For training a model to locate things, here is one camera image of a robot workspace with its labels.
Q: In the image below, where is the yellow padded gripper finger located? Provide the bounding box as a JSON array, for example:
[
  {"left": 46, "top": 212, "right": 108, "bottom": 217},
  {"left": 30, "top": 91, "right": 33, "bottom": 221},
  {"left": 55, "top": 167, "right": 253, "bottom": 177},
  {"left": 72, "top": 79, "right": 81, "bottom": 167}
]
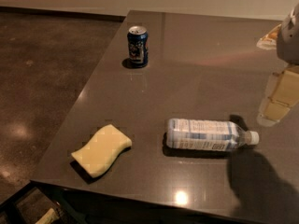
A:
[
  {"left": 256, "top": 24, "right": 281, "bottom": 50},
  {"left": 257, "top": 65, "right": 299, "bottom": 127}
]

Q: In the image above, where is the yellow sponge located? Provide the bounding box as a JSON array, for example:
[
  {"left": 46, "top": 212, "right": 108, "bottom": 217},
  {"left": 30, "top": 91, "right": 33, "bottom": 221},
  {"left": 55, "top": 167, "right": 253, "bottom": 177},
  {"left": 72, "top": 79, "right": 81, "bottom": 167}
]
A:
[{"left": 71, "top": 124, "right": 132, "bottom": 178}]

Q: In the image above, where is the clear plastic water bottle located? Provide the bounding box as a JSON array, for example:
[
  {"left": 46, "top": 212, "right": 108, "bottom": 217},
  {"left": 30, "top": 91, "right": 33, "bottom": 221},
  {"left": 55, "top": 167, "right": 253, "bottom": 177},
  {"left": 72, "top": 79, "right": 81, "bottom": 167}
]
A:
[{"left": 166, "top": 119, "right": 260, "bottom": 152}]

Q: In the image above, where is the blue soda can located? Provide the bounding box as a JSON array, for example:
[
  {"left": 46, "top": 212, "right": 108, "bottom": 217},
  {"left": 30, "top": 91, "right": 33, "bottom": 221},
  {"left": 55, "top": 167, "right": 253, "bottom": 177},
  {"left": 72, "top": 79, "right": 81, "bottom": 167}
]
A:
[{"left": 127, "top": 25, "right": 149, "bottom": 67}]

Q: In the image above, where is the yellow object under table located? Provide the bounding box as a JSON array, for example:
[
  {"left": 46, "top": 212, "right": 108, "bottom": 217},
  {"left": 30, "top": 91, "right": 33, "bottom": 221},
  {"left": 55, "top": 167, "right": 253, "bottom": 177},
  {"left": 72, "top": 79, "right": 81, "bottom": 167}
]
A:
[{"left": 35, "top": 208, "right": 59, "bottom": 224}]

